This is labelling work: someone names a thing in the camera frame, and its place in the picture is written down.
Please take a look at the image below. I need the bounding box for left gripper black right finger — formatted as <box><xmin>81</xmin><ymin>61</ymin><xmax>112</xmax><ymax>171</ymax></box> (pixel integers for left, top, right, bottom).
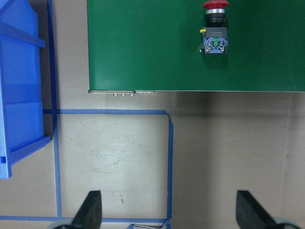
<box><xmin>235</xmin><ymin>190</ymin><xmax>277</xmax><ymax>229</ymax></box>

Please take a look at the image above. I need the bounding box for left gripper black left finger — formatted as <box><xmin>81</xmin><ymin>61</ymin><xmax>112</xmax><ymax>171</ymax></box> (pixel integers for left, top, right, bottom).
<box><xmin>71</xmin><ymin>190</ymin><xmax>102</xmax><ymax>229</ymax></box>

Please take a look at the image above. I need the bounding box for red mushroom push button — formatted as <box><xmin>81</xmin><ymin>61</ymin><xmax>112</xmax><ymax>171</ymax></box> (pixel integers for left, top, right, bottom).
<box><xmin>199</xmin><ymin>0</ymin><xmax>229</xmax><ymax>54</ymax></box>

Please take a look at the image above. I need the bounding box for blue plastic bin left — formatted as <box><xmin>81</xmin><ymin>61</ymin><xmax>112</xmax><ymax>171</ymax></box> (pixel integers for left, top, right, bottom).
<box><xmin>0</xmin><ymin>0</ymin><xmax>50</xmax><ymax>179</ymax></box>

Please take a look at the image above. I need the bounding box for green conveyor belt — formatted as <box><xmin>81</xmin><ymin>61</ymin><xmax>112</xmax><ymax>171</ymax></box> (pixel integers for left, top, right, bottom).
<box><xmin>87</xmin><ymin>0</ymin><xmax>305</xmax><ymax>93</ymax></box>

